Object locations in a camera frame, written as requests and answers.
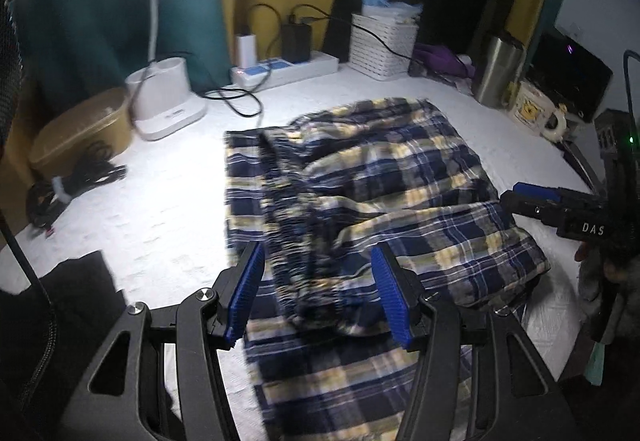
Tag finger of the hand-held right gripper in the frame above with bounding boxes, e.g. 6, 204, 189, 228
500, 190, 566, 228
511, 182, 564, 203

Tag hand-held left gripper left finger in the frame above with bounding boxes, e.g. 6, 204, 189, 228
60, 241, 266, 441

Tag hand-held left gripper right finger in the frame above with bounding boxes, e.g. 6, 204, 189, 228
371, 243, 576, 441

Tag blue yellow plaid pants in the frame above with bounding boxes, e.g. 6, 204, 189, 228
222, 97, 552, 441

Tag cream printed mug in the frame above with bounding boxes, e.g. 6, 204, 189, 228
508, 80, 569, 143

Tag black electronic device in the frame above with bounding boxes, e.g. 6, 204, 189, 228
527, 28, 614, 122

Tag steel tumbler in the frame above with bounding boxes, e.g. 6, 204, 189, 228
472, 34, 525, 106

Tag purple cloth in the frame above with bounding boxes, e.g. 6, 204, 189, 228
409, 42, 477, 85

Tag white woven basket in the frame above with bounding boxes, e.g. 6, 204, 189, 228
348, 12, 419, 82

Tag white desk lamp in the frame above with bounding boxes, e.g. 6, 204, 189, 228
85, 0, 207, 142

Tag brown oval basket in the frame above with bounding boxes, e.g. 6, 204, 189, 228
29, 87, 134, 180

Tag white power strip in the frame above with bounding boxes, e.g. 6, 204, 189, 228
230, 51, 340, 90

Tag blue plastic bag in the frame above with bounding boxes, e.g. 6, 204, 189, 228
360, 0, 424, 24

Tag white charger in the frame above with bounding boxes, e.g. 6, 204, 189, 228
235, 34, 259, 70

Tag black power adapter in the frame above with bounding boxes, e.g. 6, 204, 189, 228
280, 22, 312, 63

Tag cardboard box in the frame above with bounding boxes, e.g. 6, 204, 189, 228
0, 86, 51, 234

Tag teal curtain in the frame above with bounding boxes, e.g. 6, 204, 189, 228
14, 0, 234, 102

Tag black charger cable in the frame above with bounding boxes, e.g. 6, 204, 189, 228
202, 3, 282, 118

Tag black cable bundle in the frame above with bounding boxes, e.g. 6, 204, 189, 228
26, 141, 129, 230

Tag black adapter cable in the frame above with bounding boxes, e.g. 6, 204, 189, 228
289, 4, 417, 60

